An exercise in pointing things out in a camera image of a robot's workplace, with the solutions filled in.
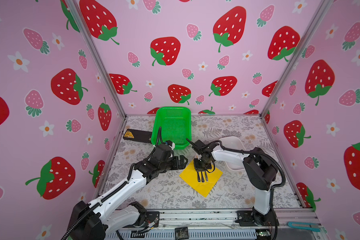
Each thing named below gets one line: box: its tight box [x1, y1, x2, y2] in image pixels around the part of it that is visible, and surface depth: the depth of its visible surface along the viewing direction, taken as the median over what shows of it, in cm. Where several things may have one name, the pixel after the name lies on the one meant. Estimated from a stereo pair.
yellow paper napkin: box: [179, 160, 224, 198], surface depth 88 cm
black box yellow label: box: [123, 128, 153, 144], surface depth 109 cm
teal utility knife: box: [287, 221, 322, 232], surface depth 73 cm
